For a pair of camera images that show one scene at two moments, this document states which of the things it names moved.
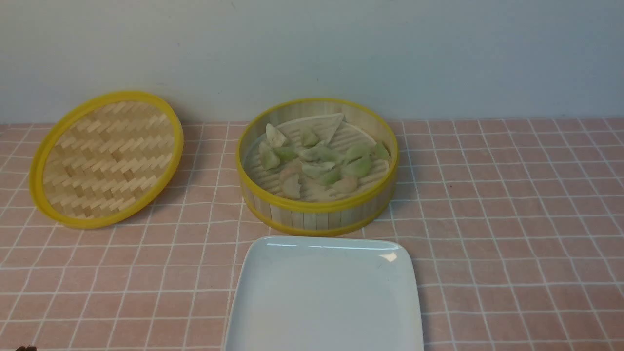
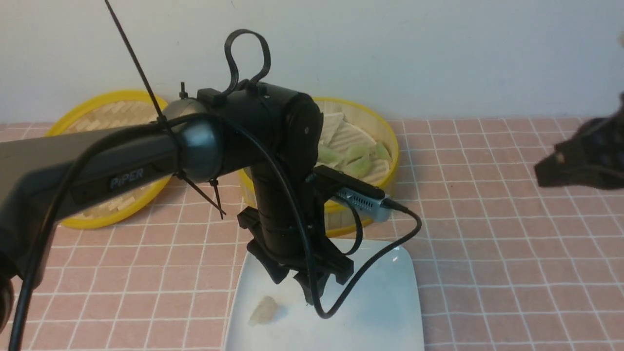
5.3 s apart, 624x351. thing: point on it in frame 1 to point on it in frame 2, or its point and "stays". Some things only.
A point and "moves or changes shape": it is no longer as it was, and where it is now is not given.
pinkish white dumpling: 290,168 moves or changes shape
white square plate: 326,293 stays
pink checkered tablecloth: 517,226 stays
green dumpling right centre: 358,153 stays
